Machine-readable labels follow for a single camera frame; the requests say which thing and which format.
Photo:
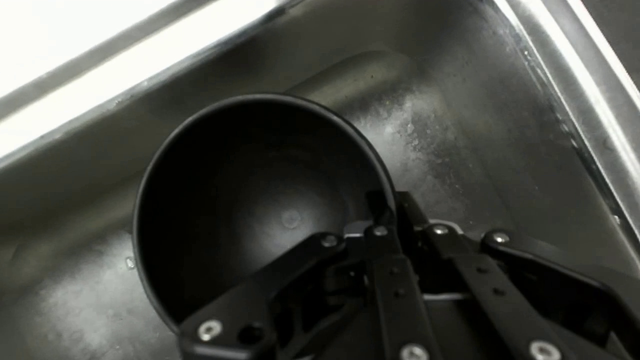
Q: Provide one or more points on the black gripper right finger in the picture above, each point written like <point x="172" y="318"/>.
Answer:
<point x="504" y="296"/>

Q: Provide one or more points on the black bowl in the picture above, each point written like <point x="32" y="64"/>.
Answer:
<point x="241" y="182"/>

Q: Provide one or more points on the stainless steel double sink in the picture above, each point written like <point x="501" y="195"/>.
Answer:
<point x="495" y="113"/>

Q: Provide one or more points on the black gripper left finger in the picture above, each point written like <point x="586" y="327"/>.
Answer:
<point x="326" y="299"/>

